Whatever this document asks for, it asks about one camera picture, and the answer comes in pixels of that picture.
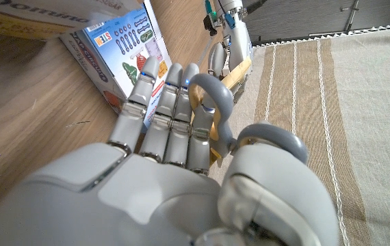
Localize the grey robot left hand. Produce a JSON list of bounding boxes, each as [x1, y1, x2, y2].
[[207, 19, 255, 104]]

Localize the beige striped curtain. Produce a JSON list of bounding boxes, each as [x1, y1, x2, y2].
[[208, 27, 390, 246]]

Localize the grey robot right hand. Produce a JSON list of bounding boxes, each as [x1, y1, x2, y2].
[[0, 55, 340, 246]]

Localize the blue white cardboard box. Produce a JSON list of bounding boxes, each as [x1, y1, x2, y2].
[[59, 0, 174, 130]]

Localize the white yellow carton box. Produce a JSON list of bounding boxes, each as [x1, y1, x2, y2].
[[0, 0, 143, 40]]

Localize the grey yellow handled scissors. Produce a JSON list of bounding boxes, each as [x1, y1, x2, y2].
[[187, 72, 309, 168]]

